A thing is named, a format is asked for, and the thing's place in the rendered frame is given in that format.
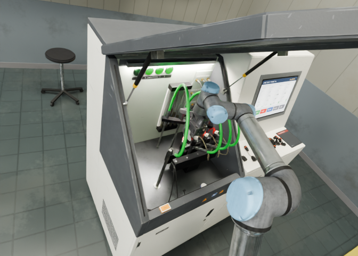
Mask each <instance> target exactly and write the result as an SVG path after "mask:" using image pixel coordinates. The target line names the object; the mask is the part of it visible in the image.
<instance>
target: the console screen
mask: <svg viewBox="0 0 358 256"><path fill-rule="evenodd" d="M301 73H302V71H293V72H282V73H271V74H264V75H261V77H260V79H259V82H258V85H257V88H256V91H255V95H254V98H253V101H252V103H251V104H252V105H253V106H254V107H255V109H256V110H255V111H256V116H255V118H256V120H257V121H258V122H259V121H263V120H266V119H270V118H274V117H278V116H280V115H284V113H285V111H286V109H287V106H288V104H289V102H290V99H291V97H292V95H293V92H294V90H295V88H296V85H297V83H298V80H299V78H300V75H301Z"/></svg>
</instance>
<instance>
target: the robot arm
mask: <svg viewBox="0 0 358 256"><path fill-rule="evenodd" d="M219 89H220V87H219V85H218V84H216V83H214V82H212V81H207V82H205V83H204V85H203V87H202V88H201V91H200V94H199V96H198V99H197V101H196V103H195V105H194V108H193V109H190V116H191V117H190V120H189V131H188V137H187V140H189V141H191V137H192V138H193V139H195V140H196V139H197V135H201V134H204V133H205V131H206V129H207V127H208V126H207V125H206V124H205V122H206V121H208V120H209V119H210V121H211V122H212V123H214V124H220V123H223V122H224V121H226V120H235V121H236V122H237V124H238V126H239V128H240V130H241V131H242V133H243V135H244V137H245V139H246V141H247V143H248V144H249V146H250V148H251V150H252V152H253V154H254V155H255V157H256V159H257V161H258V163H259V165H260V167H261V168H262V170H263V172H264V174H265V175H264V176H263V177H252V176H248V177H243V178H237V179H236V180H234V181H233V182H232V183H231V184H230V185H229V187H228V190H227V194H226V201H227V205H226V206H227V209H228V212H229V214H230V215H231V218H232V220H233V221H234V223H235V224H234V230H233V235H232V241H231V246H230V251H229V256H259V253H260V250H261V245H262V240H263V236H264V233H267V232H269V231H270V230H271V226H272V222H273V218H274V217H280V216H287V215H290V214H292V213H293V212H295V211H296V210H297V208H298V207H299V205H300V202H301V199H302V190H301V187H300V183H299V181H298V178H297V176H296V174H295V173H294V171H293V170H292V168H291V166H289V165H286V164H285V163H284V161H283V160H282V159H281V157H280V156H279V154H278V152H277V151H276V149H275V148H274V146H273V144H272V143H271V141H270V140H269V138H268V137H267V135H266V133H265V132H264V131H263V129H262V127H261V126H260V124H259V123H258V121H257V120H256V118H255V116H256V111H255V110H256V109H255V107H254V106H253V105H251V104H247V103H233V102H223V101H221V100H220V99H219V97H218V93H219Z"/></svg>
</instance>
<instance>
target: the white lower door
mask: <svg viewBox="0 0 358 256"><path fill-rule="evenodd" d="M225 198H226V194H224V195H222V196H220V197H218V198H216V199H214V200H212V201H210V202H208V203H206V204H204V205H202V206H200V207H198V208H196V209H194V210H192V211H190V212H188V213H186V214H184V215H182V216H180V217H178V218H176V219H174V220H172V221H170V222H168V223H166V224H164V225H162V226H160V227H158V228H156V229H154V230H152V231H150V232H148V233H146V234H143V235H142V236H141V237H140V239H139V242H138V244H137V247H136V249H135V252H134V254H133V256H160V255H162V254H163V253H165V252H167V251H169V250H170V249H172V248H174V247H175V246H177V245H179V244H181V243H182V242H184V241H186V240H188V239H189V238H191V237H192V236H194V235H196V234H197V233H198V232H199V231H200V230H201V228H202V227H203V226H204V225H205V223H206V222H207V221H208V219H209V218H210V217H211V216H212V215H213V213H214V212H215V211H216V209H217V208H218V207H219V206H220V205H221V203H222V202H223V201H224V199H225Z"/></svg>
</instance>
